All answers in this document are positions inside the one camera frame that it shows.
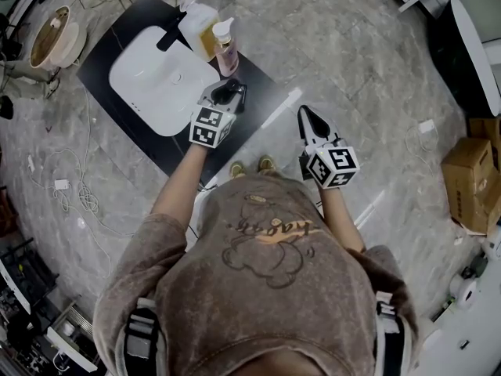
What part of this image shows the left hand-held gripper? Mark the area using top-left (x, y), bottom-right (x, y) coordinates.
top-left (189, 78), bottom-right (248, 149)

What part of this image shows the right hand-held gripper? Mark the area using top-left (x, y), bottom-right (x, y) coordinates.
top-left (297, 105), bottom-right (361, 191)

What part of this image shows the pink pump bottle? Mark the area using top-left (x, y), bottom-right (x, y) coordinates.
top-left (211, 16), bottom-right (240, 76)

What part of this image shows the person's right forearm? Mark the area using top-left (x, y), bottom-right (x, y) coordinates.
top-left (318, 185), bottom-right (367, 252)

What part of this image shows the person's left forearm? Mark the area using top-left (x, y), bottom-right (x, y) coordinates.
top-left (150, 142), bottom-right (209, 227)

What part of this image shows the large clear yellow-liquid pump bottle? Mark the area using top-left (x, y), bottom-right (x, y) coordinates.
top-left (177, 0), bottom-right (221, 63)

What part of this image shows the black vanity counter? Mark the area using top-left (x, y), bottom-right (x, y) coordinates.
top-left (75, 0), bottom-right (279, 184)

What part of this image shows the person's right shoe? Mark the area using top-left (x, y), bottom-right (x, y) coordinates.
top-left (258, 154), bottom-right (277, 174)

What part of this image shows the white sink basin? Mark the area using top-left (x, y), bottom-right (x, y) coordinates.
top-left (108, 25), bottom-right (222, 137)

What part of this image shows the black faucet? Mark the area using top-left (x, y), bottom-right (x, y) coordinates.
top-left (156, 9), bottom-right (191, 52)

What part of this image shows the large cardboard box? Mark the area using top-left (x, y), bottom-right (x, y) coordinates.
top-left (441, 136), bottom-right (501, 237)

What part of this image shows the small cardboard box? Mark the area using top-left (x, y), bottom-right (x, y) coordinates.
top-left (467, 116), bottom-right (501, 145)

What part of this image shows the white oval tabletop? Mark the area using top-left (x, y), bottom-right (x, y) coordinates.
top-left (449, 0), bottom-right (501, 118)

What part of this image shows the person's brown printed t-shirt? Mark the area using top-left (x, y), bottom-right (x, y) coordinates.
top-left (92, 172), bottom-right (420, 376)

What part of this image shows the beige round tub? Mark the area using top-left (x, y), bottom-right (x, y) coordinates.
top-left (28, 5), bottom-right (88, 71)

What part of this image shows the grey cloth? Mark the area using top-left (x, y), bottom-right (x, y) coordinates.
top-left (0, 58), bottom-right (60, 98)

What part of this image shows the white tape roll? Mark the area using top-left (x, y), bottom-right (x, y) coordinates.
top-left (449, 273), bottom-right (479, 309)

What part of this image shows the black equipment rack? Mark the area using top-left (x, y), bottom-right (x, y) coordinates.
top-left (0, 236), bottom-right (60, 317)

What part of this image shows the white adapter with thin cable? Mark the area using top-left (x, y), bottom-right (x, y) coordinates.
top-left (404, 118), bottom-right (438, 165)

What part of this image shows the long white floor cable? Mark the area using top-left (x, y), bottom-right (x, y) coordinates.
top-left (26, 87), bottom-right (136, 280)

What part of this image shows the grey black harness strap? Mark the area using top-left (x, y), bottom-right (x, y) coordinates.
top-left (124, 297), bottom-right (162, 376)
top-left (373, 291), bottom-right (406, 376)

